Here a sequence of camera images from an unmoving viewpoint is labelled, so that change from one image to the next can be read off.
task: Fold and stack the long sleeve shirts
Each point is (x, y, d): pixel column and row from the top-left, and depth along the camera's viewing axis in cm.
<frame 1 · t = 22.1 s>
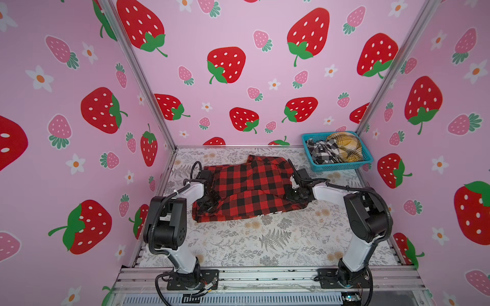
left hand: (218, 204, 95), fingers closed
right hand: (284, 196, 97), fingers open
red black plaid shirt: (256, 189, 103), on the table
yellow plaid shirt: (349, 145, 109), point 12 cm above the table
black white plaid shirt: (324, 152, 108), point 10 cm above the table

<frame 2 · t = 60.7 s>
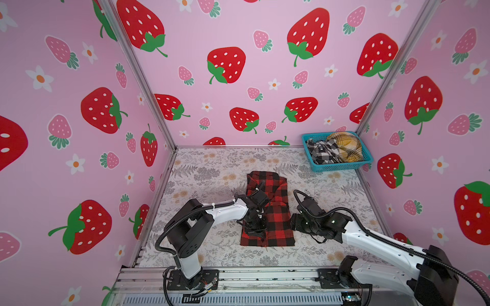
left hand: (268, 235, 83), fingers closed
right hand: (291, 224, 81), fingers open
red black plaid shirt: (276, 211, 90), point 5 cm above the table
the other named things where they were.

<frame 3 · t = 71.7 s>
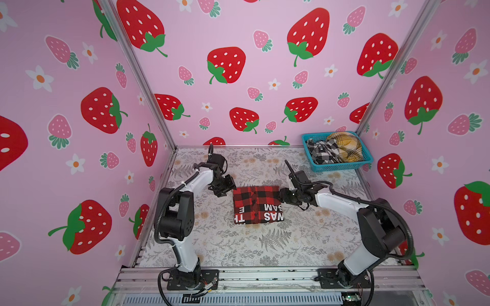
left hand: (234, 189, 94), fingers open
right hand: (279, 196, 92), fingers open
red black plaid shirt: (257, 204, 92), point 6 cm above the table
the other named things where they were.

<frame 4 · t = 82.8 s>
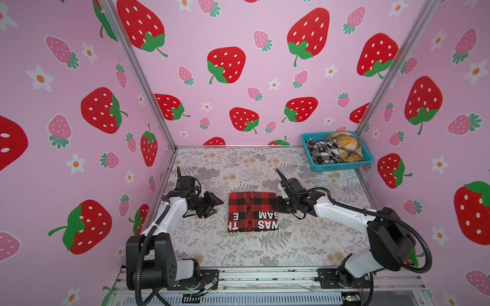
left hand: (221, 204, 85), fingers open
right hand: (270, 206, 86), fingers closed
red black plaid shirt: (252, 211, 90), point 5 cm above the table
the other named things where they were.

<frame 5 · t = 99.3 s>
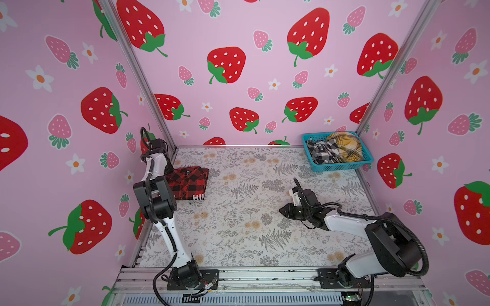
left hand: (160, 171, 97), fingers open
right hand: (279, 210, 89), fingers closed
red black plaid shirt: (188, 183, 100), point 5 cm above the table
the other named things where they were.

